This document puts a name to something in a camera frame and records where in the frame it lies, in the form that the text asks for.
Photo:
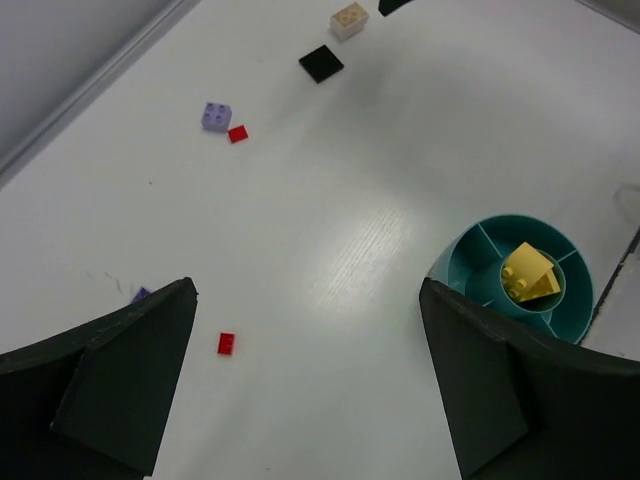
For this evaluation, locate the lavender lego brick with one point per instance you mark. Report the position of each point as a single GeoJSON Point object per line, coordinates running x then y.
{"type": "Point", "coordinates": [216, 117]}

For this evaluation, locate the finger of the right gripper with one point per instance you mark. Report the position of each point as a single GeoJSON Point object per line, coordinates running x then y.
{"type": "Point", "coordinates": [386, 7]}

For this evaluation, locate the long yellow lego plate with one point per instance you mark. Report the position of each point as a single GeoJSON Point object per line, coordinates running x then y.
{"type": "Point", "coordinates": [546, 286]}

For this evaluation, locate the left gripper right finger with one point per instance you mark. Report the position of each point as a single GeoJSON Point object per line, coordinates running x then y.
{"type": "Point", "coordinates": [523, 405]}

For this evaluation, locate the teal divided round container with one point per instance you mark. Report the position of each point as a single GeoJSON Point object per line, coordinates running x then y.
{"type": "Point", "coordinates": [471, 265]}

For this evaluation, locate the tan lego brick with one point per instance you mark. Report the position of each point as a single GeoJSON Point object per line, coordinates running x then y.
{"type": "Point", "coordinates": [348, 21]}

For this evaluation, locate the black square lego tile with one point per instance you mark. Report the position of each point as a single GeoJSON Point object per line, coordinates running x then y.
{"type": "Point", "coordinates": [320, 64]}

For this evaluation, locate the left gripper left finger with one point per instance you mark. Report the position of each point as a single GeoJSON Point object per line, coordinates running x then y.
{"type": "Point", "coordinates": [93, 402]}

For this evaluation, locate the small purple lego piece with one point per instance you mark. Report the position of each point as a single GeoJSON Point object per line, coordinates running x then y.
{"type": "Point", "coordinates": [141, 293]}

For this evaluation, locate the small red lego tile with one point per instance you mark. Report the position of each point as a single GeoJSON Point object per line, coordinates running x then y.
{"type": "Point", "coordinates": [237, 134]}

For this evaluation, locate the small red lego plate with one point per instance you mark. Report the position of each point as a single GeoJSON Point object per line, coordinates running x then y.
{"type": "Point", "coordinates": [226, 343]}

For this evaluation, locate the small yellow lego brick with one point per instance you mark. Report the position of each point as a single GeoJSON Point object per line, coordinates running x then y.
{"type": "Point", "coordinates": [522, 268]}

